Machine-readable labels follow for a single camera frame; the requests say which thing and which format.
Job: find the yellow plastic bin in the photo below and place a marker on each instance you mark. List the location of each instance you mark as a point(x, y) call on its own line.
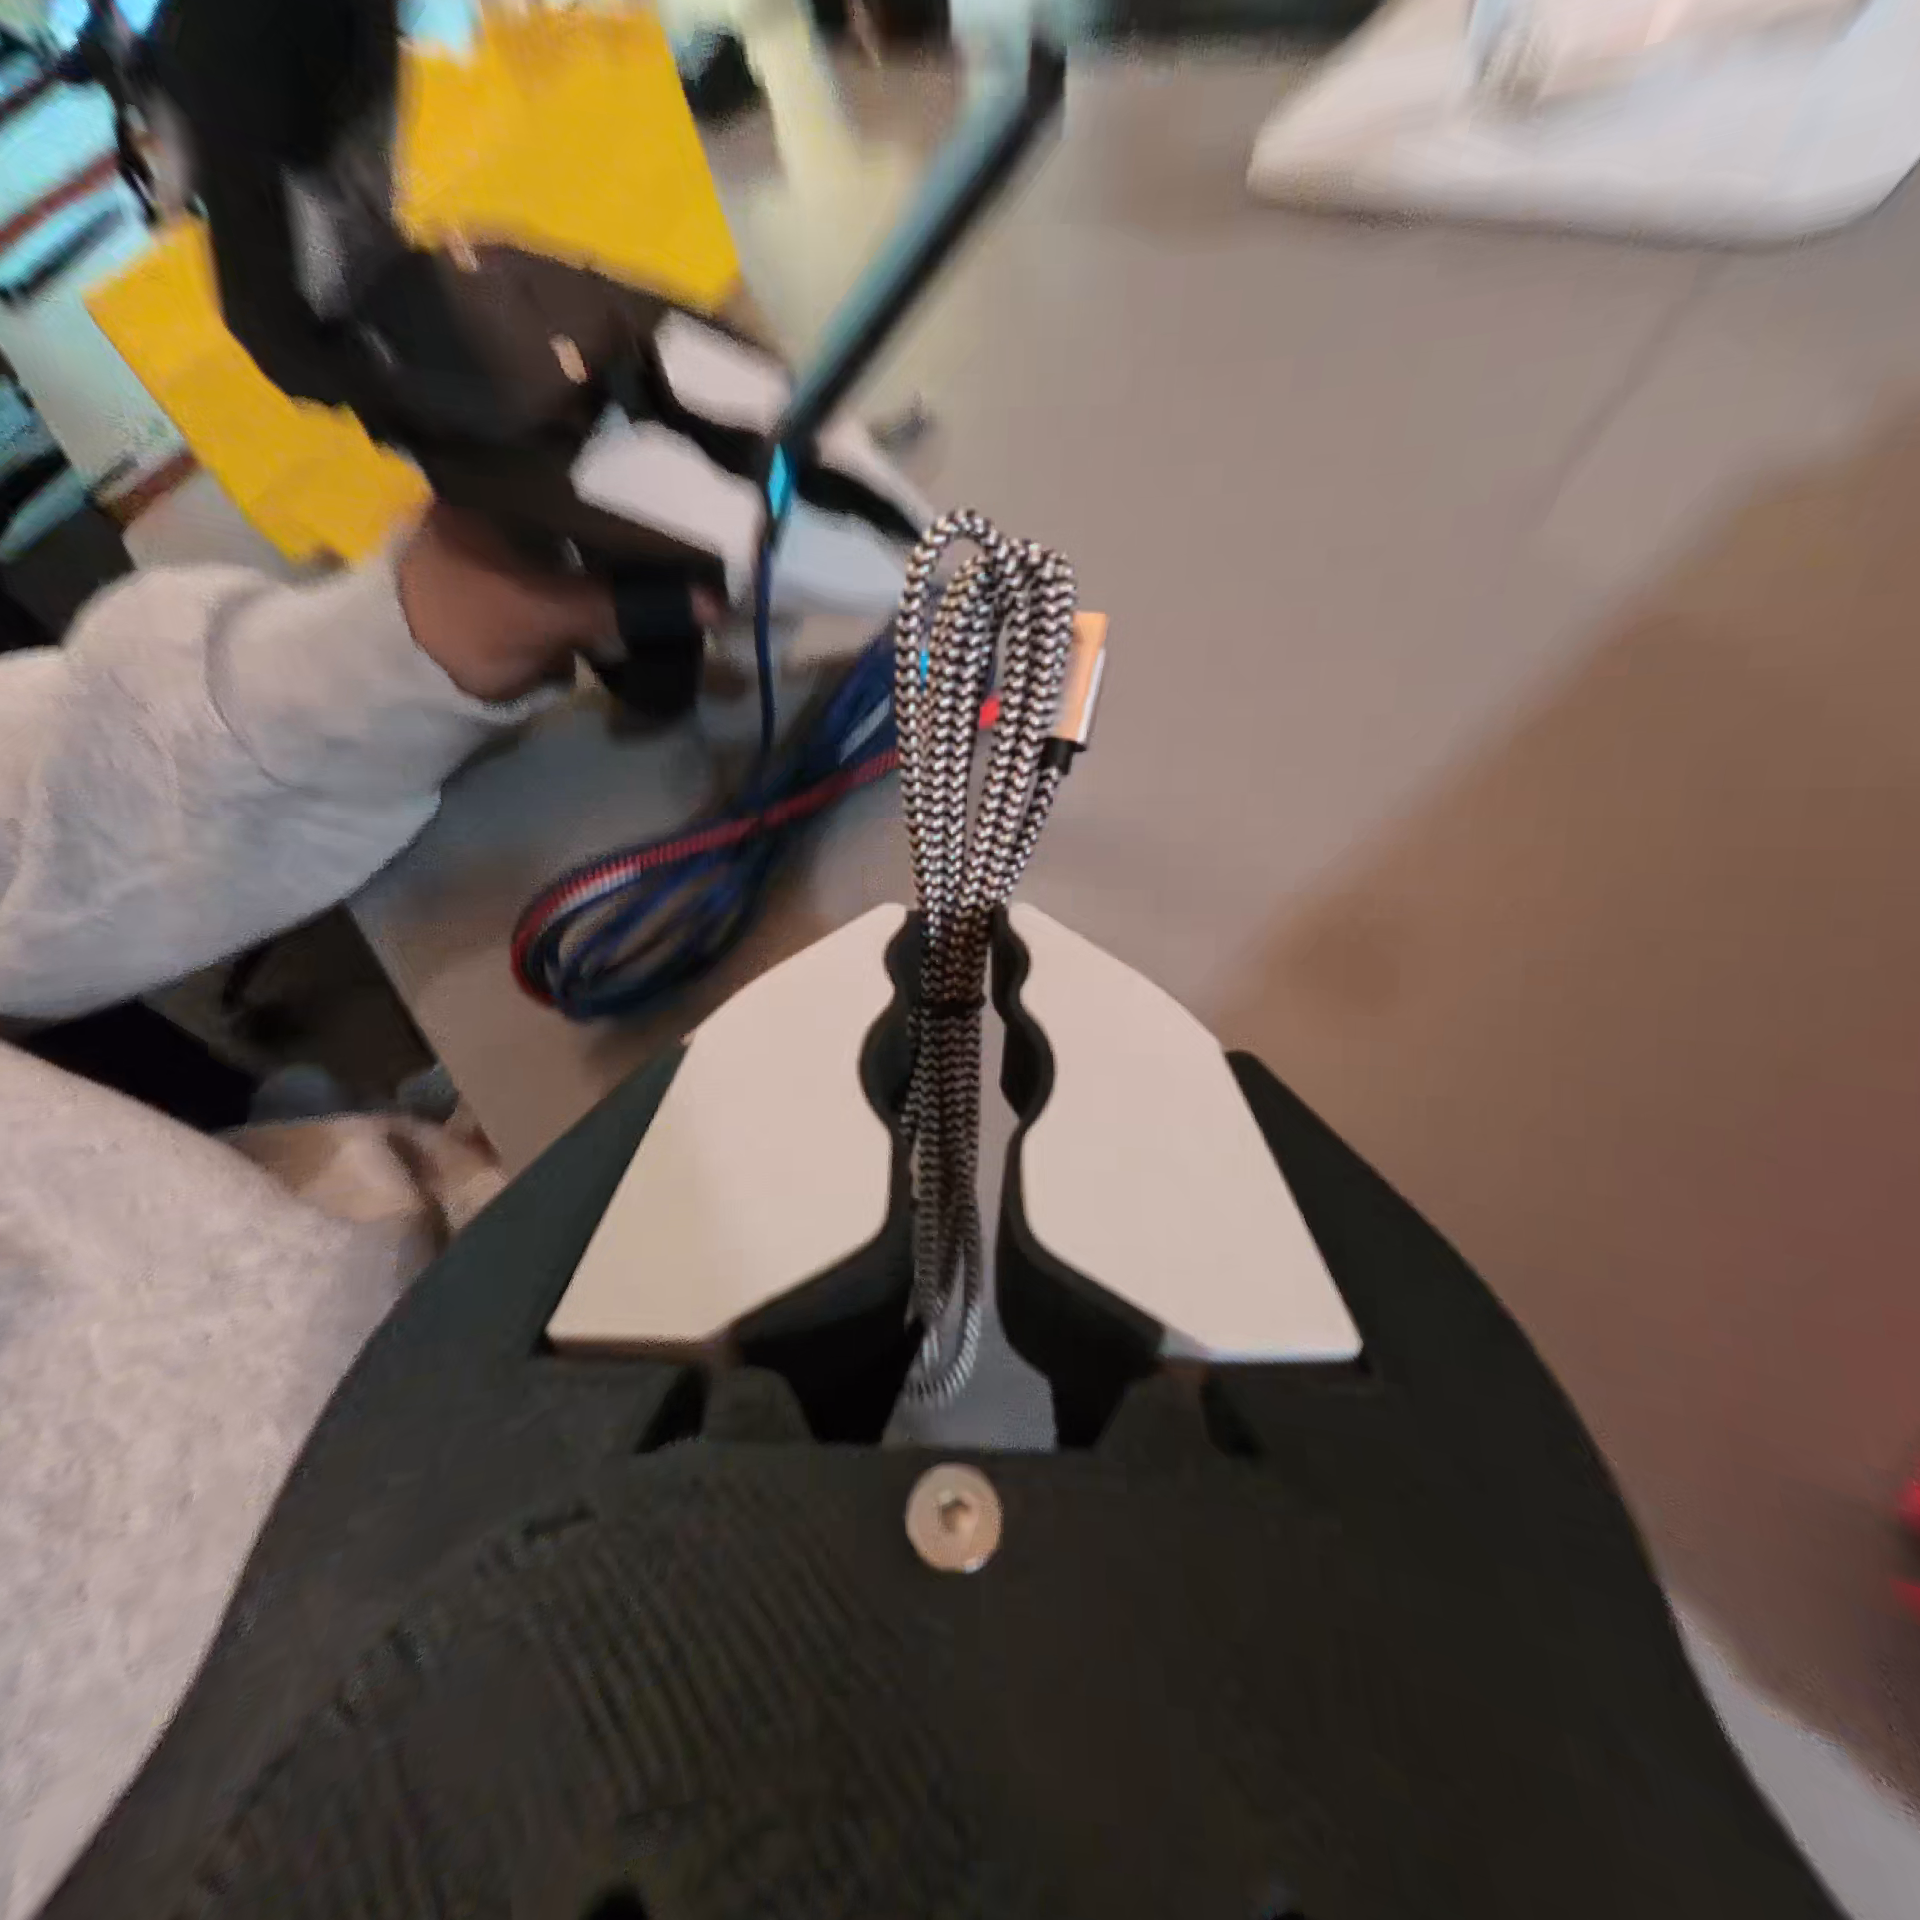
point(570, 150)

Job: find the person's left hand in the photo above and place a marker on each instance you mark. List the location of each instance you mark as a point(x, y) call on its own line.
point(495, 608)

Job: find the person's left forearm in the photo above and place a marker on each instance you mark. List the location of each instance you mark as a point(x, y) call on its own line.
point(223, 779)

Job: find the white laptop stand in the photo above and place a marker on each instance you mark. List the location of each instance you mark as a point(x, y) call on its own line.
point(1573, 163)

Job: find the grey desk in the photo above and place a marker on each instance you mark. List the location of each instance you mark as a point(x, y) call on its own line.
point(1351, 600)

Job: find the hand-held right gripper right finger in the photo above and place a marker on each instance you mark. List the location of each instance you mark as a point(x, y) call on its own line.
point(1171, 1185)

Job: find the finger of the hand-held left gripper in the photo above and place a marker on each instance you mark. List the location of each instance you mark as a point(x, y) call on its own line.
point(676, 495)
point(729, 382)

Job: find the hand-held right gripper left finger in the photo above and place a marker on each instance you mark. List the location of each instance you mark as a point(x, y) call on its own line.
point(735, 1170)

